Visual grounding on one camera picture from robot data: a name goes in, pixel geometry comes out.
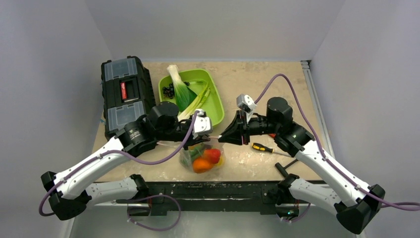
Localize green toy chili pepper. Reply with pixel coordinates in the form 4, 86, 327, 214
188, 143, 206, 160

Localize yellow toy pear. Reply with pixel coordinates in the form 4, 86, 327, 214
214, 156, 224, 167

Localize red toy tomato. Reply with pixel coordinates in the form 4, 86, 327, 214
203, 148, 221, 164

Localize clear zip top bag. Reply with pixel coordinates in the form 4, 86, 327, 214
178, 136, 225, 174

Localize orange toy tangerine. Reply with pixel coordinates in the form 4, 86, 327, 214
192, 158, 214, 174

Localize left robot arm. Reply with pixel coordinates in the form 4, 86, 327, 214
39, 102, 213, 221

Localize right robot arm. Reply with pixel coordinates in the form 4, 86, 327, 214
218, 94, 385, 235

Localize yellow black screwdriver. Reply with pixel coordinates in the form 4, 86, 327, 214
251, 143, 291, 158

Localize toy celery stalk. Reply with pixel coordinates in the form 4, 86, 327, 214
177, 83, 210, 121

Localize toy leek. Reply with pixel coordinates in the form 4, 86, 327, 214
166, 64, 197, 112

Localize green plastic tray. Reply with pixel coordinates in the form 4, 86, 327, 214
179, 69, 225, 126

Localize black toy grapes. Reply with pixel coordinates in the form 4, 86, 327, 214
162, 82, 190, 99

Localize black hammer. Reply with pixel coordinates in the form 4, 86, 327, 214
274, 159, 298, 178

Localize black toolbox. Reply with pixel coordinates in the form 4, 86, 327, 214
101, 56, 156, 140

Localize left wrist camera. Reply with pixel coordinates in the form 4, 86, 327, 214
193, 109, 213, 139

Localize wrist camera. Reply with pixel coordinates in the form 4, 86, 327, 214
236, 94, 257, 122
193, 109, 213, 139

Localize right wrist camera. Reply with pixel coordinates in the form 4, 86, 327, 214
236, 94, 257, 122

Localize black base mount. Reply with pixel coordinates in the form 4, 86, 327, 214
127, 181, 308, 218

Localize aluminium frame rail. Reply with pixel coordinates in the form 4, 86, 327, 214
98, 60, 367, 238

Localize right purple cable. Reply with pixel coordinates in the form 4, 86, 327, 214
254, 73, 420, 224

